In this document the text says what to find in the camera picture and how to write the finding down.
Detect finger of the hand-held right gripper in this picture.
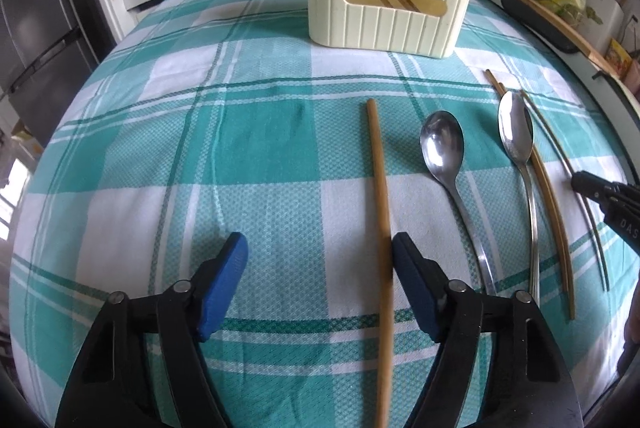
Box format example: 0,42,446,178
571,172,618,211

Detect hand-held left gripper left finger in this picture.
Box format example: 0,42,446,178
54,232,250,428

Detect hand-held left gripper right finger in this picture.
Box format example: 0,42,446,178
391,232,583,428

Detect steel spoon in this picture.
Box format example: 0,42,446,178
420,110,498,297
497,90,542,305

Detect wooden cutting board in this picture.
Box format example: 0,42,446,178
507,0,618,76

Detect yellow snack packet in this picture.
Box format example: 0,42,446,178
605,38,632,76

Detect white knife block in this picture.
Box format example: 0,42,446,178
585,0,626,51

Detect grey refrigerator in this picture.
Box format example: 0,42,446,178
0,0,101,149

